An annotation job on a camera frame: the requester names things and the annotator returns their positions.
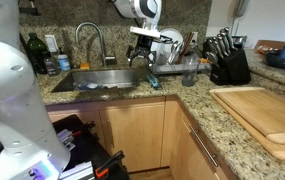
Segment large white plate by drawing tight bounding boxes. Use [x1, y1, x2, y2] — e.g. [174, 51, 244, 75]
[157, 28, 185, 54]

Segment stainless steel sink basin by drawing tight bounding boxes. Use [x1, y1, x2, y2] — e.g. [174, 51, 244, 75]
[50, 67, 141, 94]

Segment large wooden chopping board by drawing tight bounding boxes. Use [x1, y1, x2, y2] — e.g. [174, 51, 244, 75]
[208, 86, 285, 165]

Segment teal can opener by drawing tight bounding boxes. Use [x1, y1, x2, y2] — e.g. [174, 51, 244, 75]
[147, 73, 162, 90]

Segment orange sponge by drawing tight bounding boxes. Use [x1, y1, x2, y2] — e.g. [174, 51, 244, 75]
[79, 61, 91, 71]

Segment small white plate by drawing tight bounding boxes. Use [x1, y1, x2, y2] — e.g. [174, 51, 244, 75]
[154, 37, 173, 66]

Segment black knife block with knives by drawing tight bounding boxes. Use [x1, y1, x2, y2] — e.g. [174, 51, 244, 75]
[203, 26, 252, 86]

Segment small clear soap bottle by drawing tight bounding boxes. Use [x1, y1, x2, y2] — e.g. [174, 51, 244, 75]
[43, 56, 58, 77]

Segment green glass bottle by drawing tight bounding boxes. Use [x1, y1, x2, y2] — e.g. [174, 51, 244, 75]
[26, 31, 50, 75]

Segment steel cabinet door handle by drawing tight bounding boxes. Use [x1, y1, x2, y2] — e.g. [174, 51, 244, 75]
[105, 119, 116, 149]

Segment wooden base cabinet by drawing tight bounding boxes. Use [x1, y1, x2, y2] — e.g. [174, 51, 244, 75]
[45, 95, 238, 180]

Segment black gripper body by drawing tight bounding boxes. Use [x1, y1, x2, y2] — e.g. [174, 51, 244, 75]
[133, 34, 157, 59]

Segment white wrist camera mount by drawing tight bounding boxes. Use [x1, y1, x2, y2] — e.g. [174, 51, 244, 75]
[129, 26, 162, 39]

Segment steel kitchen faucet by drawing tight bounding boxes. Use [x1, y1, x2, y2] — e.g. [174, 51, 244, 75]
[74, 21, 118, 68]

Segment brown utensils in rack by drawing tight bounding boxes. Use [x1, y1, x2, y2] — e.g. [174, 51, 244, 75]
[176, 31, 195, 65]

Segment steel drawer handle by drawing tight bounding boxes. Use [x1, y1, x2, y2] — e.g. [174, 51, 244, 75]
[188, 125, 219, 169]

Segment small wooden chopping board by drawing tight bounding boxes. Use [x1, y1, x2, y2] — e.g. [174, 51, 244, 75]
[213, 88, 285, 146]

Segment grey dish rack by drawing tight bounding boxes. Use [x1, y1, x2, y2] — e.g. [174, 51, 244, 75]
[148, 52, 213, 76]

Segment clear drinking glass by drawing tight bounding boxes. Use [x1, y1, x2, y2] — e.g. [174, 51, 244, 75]
[181, 56, 200, 88]

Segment cardboard box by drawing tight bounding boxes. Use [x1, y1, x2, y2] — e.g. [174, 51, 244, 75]
[253, 39, 284, 56]

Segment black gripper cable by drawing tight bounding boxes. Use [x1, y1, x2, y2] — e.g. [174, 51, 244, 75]
[153, 34, 174, 45]

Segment dark blue bowl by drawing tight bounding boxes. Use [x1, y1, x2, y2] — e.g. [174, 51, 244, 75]
[264, 44, 285, 71]

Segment black orange clamp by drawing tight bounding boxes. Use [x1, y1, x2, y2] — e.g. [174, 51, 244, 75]
[94, 150, 126, 180]

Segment white wall outlet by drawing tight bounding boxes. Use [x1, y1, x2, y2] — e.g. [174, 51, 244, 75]
[191, 31, 199, 44]
[44, 34, 59, 54]

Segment white bottle with blue label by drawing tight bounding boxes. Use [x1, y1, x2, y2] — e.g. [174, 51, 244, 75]
[56, 53, 72, 72]

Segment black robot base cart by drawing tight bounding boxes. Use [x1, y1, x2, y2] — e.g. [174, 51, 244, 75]
[0, 114, 130, 180]

